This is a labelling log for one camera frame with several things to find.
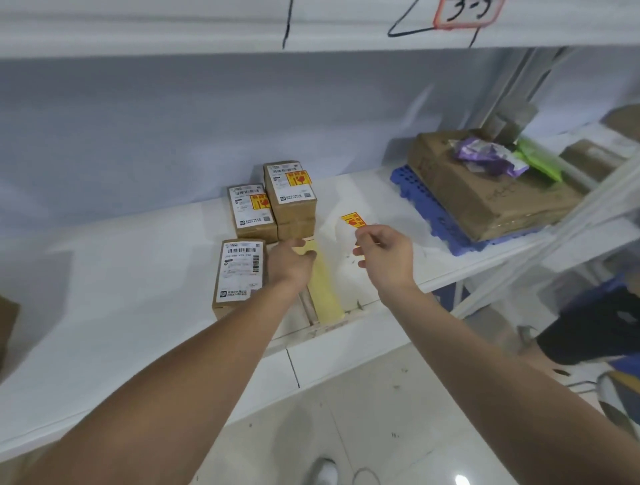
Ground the person's left hand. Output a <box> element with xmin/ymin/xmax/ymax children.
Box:
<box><xmin>266</xmin><ymin>239</ymin><xmax>317</xmax><ymax>294</ymax></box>

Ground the person's right hand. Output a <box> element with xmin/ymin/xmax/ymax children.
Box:
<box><xmin>352</xmin><ymin>225</ymin><xmax>417</xmax><ymax>300</ymax></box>

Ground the small brown cardboard box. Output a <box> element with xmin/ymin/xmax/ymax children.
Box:
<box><xmin>277</xmin><ymin>217</ymin><xmax>317</xmax><ymax>243</ymax></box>
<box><xmin>228</xmin><ymin>183</ymin><xmax>279</xmax><ymax>244</ymax></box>
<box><xmin>212</xmin><ymin>239</ymin><xmax>267</xmax><ymax>320</ymax></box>
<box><xmin>263</xmin><ymin>161</ymin><xmax>318</xmax><ymax>225</ymax></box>

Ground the white metal shelf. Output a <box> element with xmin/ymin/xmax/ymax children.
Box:
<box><xmin>0</xmin><ymin>0</ymin><xmax>640</xmax><ymax>463</ymax></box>

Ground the stack of labelled brown parcels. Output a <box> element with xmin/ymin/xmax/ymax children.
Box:
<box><xmin>0</xmin><ymin>295</ymin><xmax>21</xmax><ymax>370</ymax></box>

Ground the person's left forearm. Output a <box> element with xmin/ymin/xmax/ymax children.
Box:
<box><xmin>17</xmin><ymin>279</ymin><xmax>301</xmax><ymax>485</ymax></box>

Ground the person's right forearm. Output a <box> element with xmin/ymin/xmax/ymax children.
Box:
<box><xmin>382</xmin><ymin>287</ymin><xmax>640</xmax><ymax>485</ymax></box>

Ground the person's right white shoe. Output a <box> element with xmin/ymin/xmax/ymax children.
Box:
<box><xmin>312</xmin><ymin>457</ymin><xmax>339</xmax><ymax>485</ymax></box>

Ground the blue plastic crate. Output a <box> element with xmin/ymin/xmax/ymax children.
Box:
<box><xmin>432</xmin><ymin>282</ymin><xmax>469</xmax><ymax>313</ymax></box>

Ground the blue plastic pallet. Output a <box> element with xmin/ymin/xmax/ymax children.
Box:
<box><xmin>389</xmin><ymin>165</ymin><xmax>551</xmax><ymax>256</ymax></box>

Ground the large brown carton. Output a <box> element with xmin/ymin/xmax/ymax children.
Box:
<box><xmin>407</xmin><ymin>131</ymin><xmax>583</xmax><ymax>243</ymax></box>

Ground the purple plastic packet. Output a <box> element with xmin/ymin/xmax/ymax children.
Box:
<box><xmin>448</xmin><ymin>137</ymin><xmax>530</xmax><ymax>179</ymax></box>

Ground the green plastic packet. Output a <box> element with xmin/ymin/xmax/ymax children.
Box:
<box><xmin>515</xmin><ymin>137</ymin><xmax>566</xmax><ymax>183</ymax></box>

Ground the blue plastic bin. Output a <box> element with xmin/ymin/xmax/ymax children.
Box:
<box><xmin>565</xmin><ymin>277</ymin><xmax>631</xmax><ymax>313</ymax></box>

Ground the medium brown carton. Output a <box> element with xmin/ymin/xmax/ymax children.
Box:
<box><xmin>559</xmin><ymin>139</ymin><xmax>626</xmax><ymax>181</ymax></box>
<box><xmin>602</xmin><ymin>105</ymin><xmax>640</xmax><ymax>141</ymax></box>

